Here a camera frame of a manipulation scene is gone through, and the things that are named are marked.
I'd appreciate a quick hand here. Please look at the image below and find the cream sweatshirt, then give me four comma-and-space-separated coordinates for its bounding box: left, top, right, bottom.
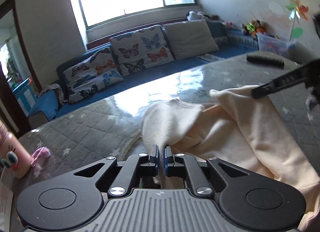
141, 86, 319, 231

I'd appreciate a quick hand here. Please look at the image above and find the black remote control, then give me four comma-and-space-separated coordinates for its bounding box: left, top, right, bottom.
246, 52, 285, 68

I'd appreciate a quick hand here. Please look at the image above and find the grey quilted star tablecloth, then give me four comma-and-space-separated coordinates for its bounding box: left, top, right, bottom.
1, 55, 319, 230

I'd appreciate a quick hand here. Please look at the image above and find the clear plastic storage box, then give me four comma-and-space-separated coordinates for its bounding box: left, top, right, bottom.
257, 33, 296, 59

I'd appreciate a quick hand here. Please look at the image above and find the colourful paper pinwheel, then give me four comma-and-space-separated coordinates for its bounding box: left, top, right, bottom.
286, 0, 309, 41

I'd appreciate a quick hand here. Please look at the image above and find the orange green plush toy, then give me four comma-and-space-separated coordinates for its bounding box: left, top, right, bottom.
241, 19, 266, 39

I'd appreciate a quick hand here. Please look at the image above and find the dark blue sofa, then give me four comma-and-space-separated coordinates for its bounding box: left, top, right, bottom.
28, 22, 258, 128

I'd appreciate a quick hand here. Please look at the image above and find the left butterfly print cushion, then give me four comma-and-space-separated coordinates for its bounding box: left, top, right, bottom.
63, 47, 124, 104

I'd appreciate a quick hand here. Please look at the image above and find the butterfly print cushion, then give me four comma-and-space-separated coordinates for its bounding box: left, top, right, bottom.
63, 47, 124, 104
111, 25, 174, 76

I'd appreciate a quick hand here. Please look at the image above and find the right butterfly print cushion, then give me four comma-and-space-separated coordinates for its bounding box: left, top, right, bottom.
111, 25, 174, 76

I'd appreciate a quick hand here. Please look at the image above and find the grey blanket on sofa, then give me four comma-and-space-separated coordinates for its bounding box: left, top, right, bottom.
39, 83, 65, 105

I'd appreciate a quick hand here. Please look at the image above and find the beige plain cushion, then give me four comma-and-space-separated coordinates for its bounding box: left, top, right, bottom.
163, 20, 219, 60

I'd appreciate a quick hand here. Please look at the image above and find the pink cartoon face bottle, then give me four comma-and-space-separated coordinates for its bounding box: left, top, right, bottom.
0, 121, 31, 178

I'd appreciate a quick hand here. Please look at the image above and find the white black plush toy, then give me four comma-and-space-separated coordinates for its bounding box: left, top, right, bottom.
186, 11, 209, 21

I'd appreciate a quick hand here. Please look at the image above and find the blue white small cabinet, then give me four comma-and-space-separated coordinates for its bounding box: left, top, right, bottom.
12, 78, 37, 116

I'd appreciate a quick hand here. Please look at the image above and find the pink fuzzy bottle strap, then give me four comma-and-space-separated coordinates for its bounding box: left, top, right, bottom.
30, 147, 51, 168

